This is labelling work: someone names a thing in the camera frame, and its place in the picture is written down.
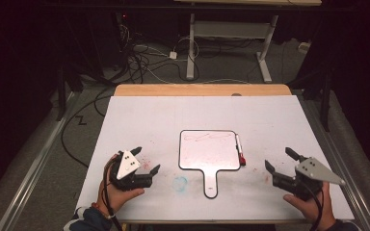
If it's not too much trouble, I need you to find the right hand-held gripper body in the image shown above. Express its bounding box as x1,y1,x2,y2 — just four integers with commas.
272,156,347,202

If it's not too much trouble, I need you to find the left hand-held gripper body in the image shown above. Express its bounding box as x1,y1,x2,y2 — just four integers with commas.
109,149,153,193

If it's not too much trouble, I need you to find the red capped whiteboard marker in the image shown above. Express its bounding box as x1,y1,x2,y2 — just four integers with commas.
234,133,248,167

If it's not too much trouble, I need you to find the white paddle whiteboard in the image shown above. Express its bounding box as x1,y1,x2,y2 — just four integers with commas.
177,129,242,199

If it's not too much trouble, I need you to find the person's left hand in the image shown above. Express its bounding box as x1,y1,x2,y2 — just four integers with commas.
96,153,145,217

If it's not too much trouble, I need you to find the person's right hand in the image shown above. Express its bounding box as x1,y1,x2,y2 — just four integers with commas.
282,181,337,231

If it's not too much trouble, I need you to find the white table cover sheet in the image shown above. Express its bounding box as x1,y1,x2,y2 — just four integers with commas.
75,94,357,223

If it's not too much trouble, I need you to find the black metal stand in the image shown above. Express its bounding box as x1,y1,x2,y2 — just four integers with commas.
298,68,334,133
55,13,85,122

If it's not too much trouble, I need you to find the wooden table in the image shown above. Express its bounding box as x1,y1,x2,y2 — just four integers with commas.
113,83,293,97

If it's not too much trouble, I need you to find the small white floor box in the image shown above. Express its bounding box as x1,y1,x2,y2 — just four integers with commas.
298,40,311,55

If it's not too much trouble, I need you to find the aluminium floor rail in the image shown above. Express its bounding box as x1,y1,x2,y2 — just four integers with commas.
296,95,370,231
0,91,80,231

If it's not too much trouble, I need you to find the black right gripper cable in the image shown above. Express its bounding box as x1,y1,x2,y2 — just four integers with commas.
303,181,325,231

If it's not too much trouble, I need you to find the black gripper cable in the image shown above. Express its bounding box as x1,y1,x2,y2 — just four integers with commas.
102,160,123,231
303,181,325,231

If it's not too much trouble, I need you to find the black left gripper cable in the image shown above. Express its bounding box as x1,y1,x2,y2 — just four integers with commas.
102,160,123,231

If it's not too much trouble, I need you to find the red wrist bracelet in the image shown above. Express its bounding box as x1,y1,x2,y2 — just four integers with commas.
91,201,111,219

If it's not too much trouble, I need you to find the long black floor cable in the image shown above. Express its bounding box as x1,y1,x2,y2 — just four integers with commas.
60,86,118,169

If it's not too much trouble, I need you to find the tangle of floor cables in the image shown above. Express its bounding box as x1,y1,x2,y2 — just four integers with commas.
109,22,203,85

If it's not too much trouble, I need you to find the white metal desk frame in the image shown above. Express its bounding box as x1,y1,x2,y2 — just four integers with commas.
172,0,323,84

